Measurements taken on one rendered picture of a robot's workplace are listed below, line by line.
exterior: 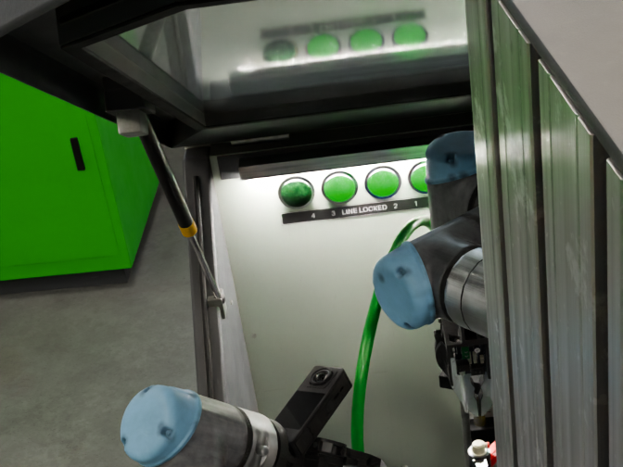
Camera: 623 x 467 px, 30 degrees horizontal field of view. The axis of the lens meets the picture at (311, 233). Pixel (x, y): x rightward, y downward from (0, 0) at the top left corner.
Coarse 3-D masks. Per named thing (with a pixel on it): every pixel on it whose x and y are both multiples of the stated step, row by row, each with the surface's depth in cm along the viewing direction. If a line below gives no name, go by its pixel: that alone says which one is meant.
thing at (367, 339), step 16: (416, 224) 139; (400, 240) 135; (368, 320) 129; (368, 336) 128; (368, 352) 128; (368, 368) 128; (352, 400) 127; (352, 416) 127; (352, 432) 127; (352, 448) 128
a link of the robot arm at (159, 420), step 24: (144, 408) 107; (168, 408) 105; (192, 408) 107; (216, 408) 110; (144, 432) 106; (168, 432) 105; (192, 432) 106; (216, 432) 108; (240, 432) 111; (144, 456) 105; (168, 456) 105; (192, 456) 106; (216, 456) 107; (240, 456) 111
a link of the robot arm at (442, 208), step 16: (432, 144) 120; (448, 144) 119; (464, 144) 119; (432, 160) 118; (448, 160) 117; (464, 160) 116; (432, 176) 119; (448, 176) 117; (464, 176) 117; (432, 192) 120; (448, 192) 118; (464, 192) 117; (432, 208) 121; (448, 208) 119; (464, 208) 117; (432, 224) 123
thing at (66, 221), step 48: (0, 96) 380; (48, 96) 379; (0, 144) 389; (48, 144) 388; (96, 144) 388; (0, 192) 398; (48, 192) 397; (96, 192) 396; (144, 192) 441; (0, 240) 407; (48, 240) 407; (96, 240) 406; (0, 288) 422; (48, 288) 422
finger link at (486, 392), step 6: (486, 372) 135; (480, 378) 137; (486, 378) 135; (480, 384) 136; (486, 384) 136; (480, 390) 138; (486, 390) 136; (480, 396) 137; (486, 396) 136; (480, 402) 137; (486, 402) 137; (480, 408) 137; (486, 408) 137; (480, 414) 138
